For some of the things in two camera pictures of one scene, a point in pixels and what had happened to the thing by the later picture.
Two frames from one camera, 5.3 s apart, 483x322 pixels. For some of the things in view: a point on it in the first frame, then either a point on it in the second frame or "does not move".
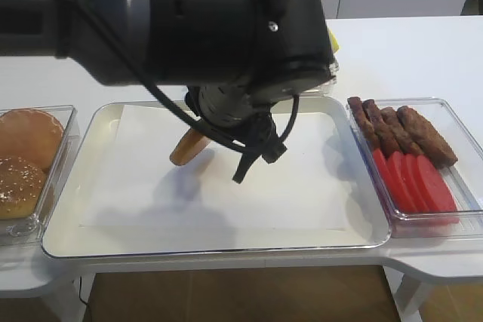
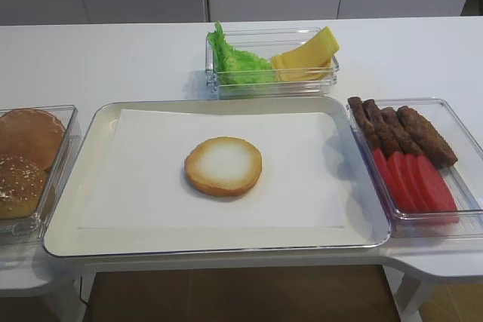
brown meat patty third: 383,133 does not move
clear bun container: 37,145 does not move
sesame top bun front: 22,183 does not move
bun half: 190,145 -> 223,166
